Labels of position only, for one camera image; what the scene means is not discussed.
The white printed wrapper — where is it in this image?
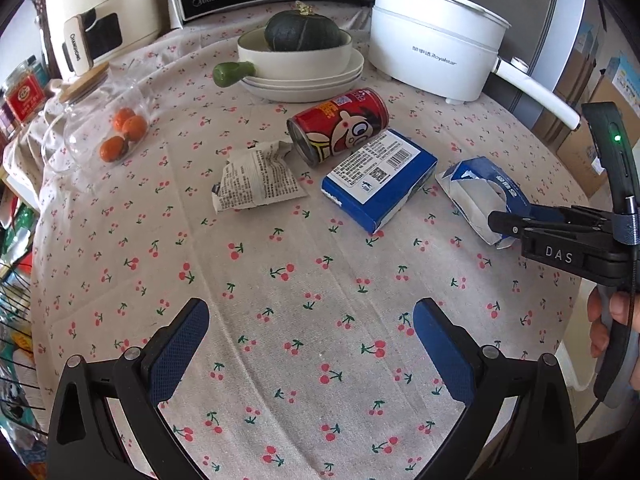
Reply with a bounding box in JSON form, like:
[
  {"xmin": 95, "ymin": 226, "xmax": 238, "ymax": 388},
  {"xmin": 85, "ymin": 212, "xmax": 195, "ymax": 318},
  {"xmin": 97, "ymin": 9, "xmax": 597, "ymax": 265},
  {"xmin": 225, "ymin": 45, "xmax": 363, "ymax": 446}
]
[{"xmin": 211, "ymin": 141, "xmax": 308, "ymax": 215}]

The person's right hand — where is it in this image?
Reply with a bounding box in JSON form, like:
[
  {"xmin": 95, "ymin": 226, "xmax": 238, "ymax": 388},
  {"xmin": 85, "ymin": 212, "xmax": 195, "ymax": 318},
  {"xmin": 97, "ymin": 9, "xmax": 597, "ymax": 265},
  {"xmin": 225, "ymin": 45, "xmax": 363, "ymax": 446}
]
[{"xmin": 586, "ymin": 290, "xmax": 640, "ymax": 358}]

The red labelled jar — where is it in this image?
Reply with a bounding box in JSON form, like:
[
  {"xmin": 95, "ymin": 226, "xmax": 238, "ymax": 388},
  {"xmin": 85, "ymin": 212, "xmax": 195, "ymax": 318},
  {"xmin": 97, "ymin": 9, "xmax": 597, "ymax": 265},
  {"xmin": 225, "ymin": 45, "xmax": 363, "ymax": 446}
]
[{"xmin": 2, "ymin": 72, "xmax": 47, "ymax": 123}]

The black wire rack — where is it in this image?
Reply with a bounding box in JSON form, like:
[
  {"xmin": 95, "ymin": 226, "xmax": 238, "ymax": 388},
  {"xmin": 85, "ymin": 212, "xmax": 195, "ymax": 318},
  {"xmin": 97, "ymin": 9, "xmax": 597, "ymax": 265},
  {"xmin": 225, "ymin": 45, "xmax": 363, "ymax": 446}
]
[{"xmin": 0, "ymin": 255, "xmax": 53, "ymax": 441}]

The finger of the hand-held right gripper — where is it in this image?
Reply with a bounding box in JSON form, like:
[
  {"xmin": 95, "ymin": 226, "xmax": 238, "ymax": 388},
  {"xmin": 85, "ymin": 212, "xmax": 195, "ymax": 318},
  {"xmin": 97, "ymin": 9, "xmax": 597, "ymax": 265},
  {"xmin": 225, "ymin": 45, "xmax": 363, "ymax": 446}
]
[
  {"xmin": 487, "ymin": 210, "xmax": 618, "ymax": 247},
  {"xmin": 527, "ymin": 204, "xmax": 618, "ymax": 226}
]

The cherry print tablecloth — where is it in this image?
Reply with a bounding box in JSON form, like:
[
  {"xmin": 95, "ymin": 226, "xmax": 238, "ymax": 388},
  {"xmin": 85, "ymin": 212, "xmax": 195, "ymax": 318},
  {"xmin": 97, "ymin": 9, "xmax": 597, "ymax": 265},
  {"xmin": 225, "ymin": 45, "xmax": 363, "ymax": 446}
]
[{"xmin": 2, "ymin": 0, "xmax": 596, "ymax": 480}]

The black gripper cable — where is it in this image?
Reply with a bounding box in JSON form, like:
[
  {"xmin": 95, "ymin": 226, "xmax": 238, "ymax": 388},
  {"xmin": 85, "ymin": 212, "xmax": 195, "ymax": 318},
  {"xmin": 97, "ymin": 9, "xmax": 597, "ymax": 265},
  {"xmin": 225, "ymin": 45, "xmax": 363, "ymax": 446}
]
[{"xmin": 575, "ymin": 260, "xmax": 640, "ymax": 431}]

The white electric pot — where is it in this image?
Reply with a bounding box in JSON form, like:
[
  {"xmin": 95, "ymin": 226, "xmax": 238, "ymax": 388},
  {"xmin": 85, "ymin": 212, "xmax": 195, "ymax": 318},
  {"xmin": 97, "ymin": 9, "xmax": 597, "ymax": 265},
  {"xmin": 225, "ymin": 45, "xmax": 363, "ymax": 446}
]
[{"xmin": 369, "ymin": 0, "xmax": 582, "ymax": 130}]

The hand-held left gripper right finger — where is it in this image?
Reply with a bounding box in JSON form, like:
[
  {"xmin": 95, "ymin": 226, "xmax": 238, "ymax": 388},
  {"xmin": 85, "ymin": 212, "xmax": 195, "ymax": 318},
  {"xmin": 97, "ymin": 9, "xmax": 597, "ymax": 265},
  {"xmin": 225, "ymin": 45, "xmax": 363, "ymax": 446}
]
[{"xmin": 412, "ymin": 297, "xmax": 581, "ymax": 480}]

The glass jar with wooden lid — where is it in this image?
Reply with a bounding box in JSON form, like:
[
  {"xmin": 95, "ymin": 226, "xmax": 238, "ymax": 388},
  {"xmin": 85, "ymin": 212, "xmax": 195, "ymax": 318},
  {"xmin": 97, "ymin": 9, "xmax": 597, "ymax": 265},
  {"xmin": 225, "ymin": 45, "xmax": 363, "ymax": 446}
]
[{"xmin": 41, "ymin": 62, "xmax": 151, "ymax": 176}]

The dark green pumpkin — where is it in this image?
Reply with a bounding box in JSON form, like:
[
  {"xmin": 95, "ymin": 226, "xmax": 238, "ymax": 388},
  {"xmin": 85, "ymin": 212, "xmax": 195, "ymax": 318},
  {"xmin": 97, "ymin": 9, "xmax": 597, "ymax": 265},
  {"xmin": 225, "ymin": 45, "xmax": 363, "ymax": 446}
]
[{"xmin": 264, "ymin": 1, "xmax": 345, "ymax": 52}]

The blue carton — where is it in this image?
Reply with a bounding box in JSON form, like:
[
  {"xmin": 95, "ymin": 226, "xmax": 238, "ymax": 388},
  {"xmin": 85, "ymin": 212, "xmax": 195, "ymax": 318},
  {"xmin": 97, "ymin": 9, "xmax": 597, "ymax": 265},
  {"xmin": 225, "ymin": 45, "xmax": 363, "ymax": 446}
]
[{"xmin": 435, "ymin": 156, "xmax": 538, "ymax": 251}]

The brown cardboard box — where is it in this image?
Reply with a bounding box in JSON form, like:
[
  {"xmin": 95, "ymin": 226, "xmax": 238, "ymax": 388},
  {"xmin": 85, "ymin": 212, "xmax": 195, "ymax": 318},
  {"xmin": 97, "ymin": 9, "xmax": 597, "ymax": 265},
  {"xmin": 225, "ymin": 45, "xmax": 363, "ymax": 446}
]
[{"xmin": 552, "ymin": 117, "xmax": 608, "ymax": 198}]

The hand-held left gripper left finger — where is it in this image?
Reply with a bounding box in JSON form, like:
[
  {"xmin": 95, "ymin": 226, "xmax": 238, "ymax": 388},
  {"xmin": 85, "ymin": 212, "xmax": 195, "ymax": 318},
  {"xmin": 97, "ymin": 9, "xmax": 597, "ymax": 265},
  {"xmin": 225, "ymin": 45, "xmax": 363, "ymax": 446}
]
[{"xmin": 46, "ymin": 297, "xmax": 211, "ymax": 480}]

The grey refrigerator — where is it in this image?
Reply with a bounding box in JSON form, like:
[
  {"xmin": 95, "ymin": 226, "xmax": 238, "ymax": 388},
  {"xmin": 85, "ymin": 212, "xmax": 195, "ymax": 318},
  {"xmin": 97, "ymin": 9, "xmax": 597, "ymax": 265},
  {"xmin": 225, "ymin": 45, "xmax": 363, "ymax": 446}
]
[{"xmin": 450, "ymin": 0, "xmax": 601, "ymax": 126}]

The red cartoon drink can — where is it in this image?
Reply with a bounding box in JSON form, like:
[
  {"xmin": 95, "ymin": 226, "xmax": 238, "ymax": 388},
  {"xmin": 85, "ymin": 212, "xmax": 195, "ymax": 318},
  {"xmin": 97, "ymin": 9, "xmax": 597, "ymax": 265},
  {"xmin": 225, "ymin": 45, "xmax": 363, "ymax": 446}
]
[{"xmin": 286, "ymin": 88, "xmax": 390, "ymax": 167}]

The cream bowl with green handle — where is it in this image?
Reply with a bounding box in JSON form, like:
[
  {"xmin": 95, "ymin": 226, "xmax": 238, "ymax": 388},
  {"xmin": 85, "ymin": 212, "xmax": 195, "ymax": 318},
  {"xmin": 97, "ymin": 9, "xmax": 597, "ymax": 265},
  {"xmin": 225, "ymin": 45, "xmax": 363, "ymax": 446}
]
[{"xmin": 212, "ymin": 27, "xmax": 353, "ymax": 88}]

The blue and white carton box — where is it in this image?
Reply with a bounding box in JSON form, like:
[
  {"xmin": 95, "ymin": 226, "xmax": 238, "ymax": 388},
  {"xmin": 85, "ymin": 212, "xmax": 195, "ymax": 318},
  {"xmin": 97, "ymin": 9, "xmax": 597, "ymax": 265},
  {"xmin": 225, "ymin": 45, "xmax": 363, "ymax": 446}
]
[{"xmin": 321, "ymin": 129, "xmax": 438, "ymax": 235}]

